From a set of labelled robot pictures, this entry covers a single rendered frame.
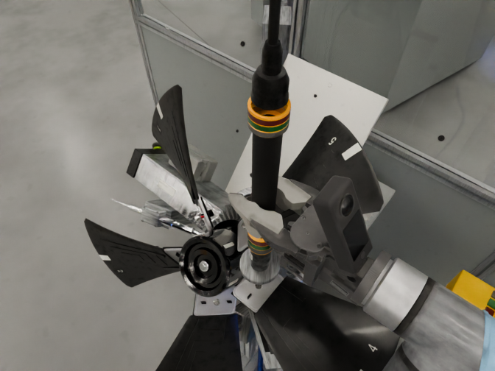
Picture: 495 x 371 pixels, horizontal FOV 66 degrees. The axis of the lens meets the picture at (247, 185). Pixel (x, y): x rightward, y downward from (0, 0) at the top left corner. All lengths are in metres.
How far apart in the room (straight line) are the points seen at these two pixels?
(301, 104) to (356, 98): 0.13
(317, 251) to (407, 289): 0.10
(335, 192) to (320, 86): 0.54
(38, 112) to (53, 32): 1.12
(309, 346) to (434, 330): 0.31
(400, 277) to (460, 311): 0.06
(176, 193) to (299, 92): 0.39
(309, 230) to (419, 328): 0.16
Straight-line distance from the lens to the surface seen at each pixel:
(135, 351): 2.01
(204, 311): 0.83
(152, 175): 1.02
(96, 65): 3.53
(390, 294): 0.45
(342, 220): 0.41
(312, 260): 0.48
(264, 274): 0.66
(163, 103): 0.82
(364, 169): 0.63
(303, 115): 0.92
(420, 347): 0.48
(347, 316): 0.74
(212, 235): 0.72
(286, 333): 0.73
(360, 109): 0.88
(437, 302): 0.46
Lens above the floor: 1.89
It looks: 53 degrees down
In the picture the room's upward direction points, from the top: straight up
